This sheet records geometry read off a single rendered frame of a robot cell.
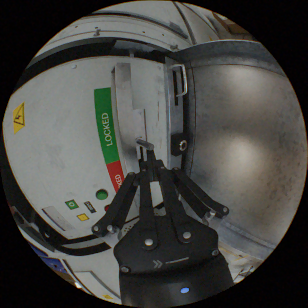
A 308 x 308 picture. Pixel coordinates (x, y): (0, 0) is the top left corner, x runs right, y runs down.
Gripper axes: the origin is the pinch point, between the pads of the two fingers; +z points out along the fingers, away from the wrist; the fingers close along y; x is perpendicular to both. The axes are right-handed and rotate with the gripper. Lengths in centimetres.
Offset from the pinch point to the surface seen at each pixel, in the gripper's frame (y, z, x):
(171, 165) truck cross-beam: 6.6, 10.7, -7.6
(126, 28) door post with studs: -3.5, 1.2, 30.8
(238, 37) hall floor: 101, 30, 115
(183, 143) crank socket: 9.6, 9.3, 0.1
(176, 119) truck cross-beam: 8.5, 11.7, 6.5
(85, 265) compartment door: -35, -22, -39
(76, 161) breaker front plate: -15.2, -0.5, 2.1
